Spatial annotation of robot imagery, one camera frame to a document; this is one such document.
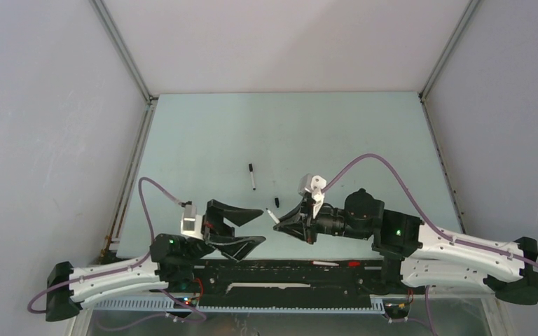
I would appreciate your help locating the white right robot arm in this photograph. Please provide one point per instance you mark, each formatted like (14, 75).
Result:
(417, 254)

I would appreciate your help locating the aluminium frame rail left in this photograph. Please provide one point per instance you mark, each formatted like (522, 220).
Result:
(138, 134)

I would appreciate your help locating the aluminium frame rail right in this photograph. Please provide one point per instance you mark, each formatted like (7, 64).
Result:
(443, 59)

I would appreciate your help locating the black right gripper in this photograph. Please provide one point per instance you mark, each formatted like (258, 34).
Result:
(307, 232)

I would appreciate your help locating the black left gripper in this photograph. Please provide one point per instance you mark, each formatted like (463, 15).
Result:
(219, 234)

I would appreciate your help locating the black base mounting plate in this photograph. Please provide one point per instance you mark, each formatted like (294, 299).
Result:
(293, 284)

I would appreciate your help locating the aluminium frame rail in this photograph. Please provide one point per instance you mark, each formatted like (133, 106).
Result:
(138, 134)
(443, 59)

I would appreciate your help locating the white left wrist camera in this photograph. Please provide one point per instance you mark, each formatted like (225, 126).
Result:
(191, 222)

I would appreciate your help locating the white marker pen black tip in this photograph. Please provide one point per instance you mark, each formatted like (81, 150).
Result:
(251, 174)

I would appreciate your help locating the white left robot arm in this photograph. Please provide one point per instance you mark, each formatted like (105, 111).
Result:
(167, 266)

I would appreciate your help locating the white pen red cap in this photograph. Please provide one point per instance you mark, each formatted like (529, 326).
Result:
(352, 263)

